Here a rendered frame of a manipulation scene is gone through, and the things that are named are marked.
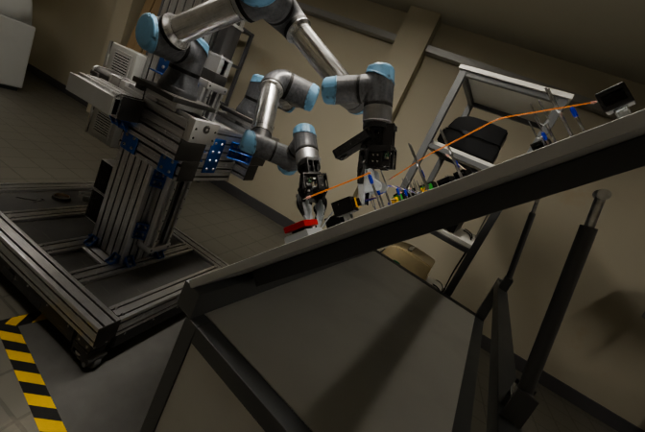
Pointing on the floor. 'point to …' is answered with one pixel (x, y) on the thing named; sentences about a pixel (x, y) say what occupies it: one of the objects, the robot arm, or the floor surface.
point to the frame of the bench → (256, 399)
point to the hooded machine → (14, 34)
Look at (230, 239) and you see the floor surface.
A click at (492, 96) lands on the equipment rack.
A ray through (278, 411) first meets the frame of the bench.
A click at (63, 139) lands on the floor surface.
